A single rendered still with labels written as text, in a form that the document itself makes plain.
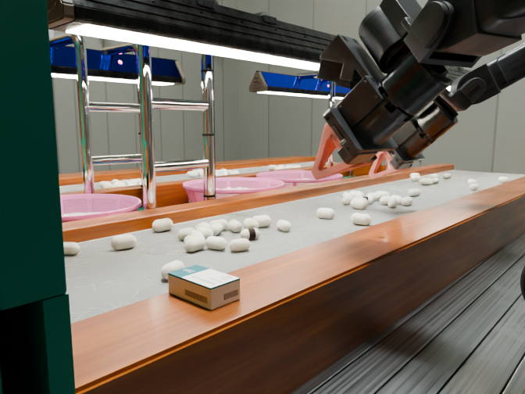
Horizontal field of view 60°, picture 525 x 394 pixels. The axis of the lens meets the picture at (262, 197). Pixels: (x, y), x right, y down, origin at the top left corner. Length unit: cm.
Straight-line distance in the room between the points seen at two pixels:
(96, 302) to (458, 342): 41
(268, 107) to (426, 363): 311
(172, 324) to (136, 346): 4
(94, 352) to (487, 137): 259
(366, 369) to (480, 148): 236
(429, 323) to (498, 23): 36
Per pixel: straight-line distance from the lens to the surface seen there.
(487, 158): 279
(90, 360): 34
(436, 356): 56
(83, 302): 51
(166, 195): 123
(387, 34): 57
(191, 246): 65
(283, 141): 344
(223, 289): 40
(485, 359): 57
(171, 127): 329
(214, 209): 91
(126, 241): 69
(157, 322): 38
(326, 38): 101
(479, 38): 49
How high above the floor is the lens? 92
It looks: 9 degrees down
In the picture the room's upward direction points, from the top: straight up
